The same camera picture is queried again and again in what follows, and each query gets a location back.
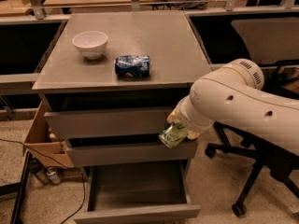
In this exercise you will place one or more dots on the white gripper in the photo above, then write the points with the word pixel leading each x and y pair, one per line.
pixel 184 117

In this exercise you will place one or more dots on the green can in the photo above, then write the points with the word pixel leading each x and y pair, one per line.
pixel 173 134

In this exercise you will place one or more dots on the grey drawer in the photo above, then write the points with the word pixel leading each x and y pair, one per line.
pixel 130 153
pixel 137 193
pixel 108 122

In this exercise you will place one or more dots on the grey middle drawer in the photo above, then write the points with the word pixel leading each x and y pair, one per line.
pixel 130 153

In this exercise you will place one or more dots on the white bottle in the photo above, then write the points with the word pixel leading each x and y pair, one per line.
pixel 54 175

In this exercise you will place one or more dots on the black metal stand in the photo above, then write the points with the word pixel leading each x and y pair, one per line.
pixel 19 189

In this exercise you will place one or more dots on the black office chair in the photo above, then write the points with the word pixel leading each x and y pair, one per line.
pixel 276 41

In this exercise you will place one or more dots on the dark bottle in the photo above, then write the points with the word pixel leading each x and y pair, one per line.
pixel 36 168

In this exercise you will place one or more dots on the white bowl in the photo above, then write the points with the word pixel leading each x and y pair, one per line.
pixel 91 44

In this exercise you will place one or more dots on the blue crushed can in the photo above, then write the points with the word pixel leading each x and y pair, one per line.
pixel 132 66

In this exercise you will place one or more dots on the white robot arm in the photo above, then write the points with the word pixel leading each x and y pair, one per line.
pixel 233 95

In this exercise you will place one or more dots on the cardboard box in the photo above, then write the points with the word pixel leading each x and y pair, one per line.
pixel 44 145

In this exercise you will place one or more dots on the grey drawer cabinet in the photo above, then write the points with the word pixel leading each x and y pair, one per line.
pixel 71 82

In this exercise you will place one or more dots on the grey top drawer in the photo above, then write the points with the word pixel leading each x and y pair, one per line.
pixel 108 122

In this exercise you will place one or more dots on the grey bottom drawer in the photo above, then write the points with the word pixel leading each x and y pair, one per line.
pixel 137 193

